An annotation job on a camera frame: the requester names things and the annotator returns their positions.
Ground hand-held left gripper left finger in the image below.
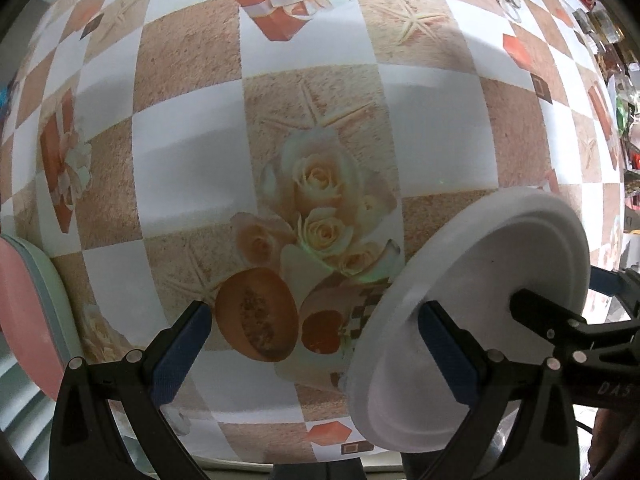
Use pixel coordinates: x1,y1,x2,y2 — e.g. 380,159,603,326
50,300,214,480

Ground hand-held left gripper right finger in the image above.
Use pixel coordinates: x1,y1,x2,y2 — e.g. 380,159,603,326
418,300,583,480

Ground person's right forearm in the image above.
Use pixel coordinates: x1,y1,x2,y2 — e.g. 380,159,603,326
587,407,640,480

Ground assorted packaged goods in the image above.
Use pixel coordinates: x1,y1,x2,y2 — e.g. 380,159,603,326
575,0,640,211

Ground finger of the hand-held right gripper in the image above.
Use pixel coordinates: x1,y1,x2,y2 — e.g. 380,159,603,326
509,288,588,343
590,267,640,307

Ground printed checkered tablecloth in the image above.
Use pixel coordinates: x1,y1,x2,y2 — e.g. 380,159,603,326
0,0,632,463

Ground white foam plate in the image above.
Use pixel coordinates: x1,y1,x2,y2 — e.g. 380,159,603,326
345,186,592,453

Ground light green plate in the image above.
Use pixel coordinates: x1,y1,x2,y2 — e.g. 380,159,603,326
20,240,85,363

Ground pink plastic plate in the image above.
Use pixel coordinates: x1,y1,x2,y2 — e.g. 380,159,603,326
0,234,66,402

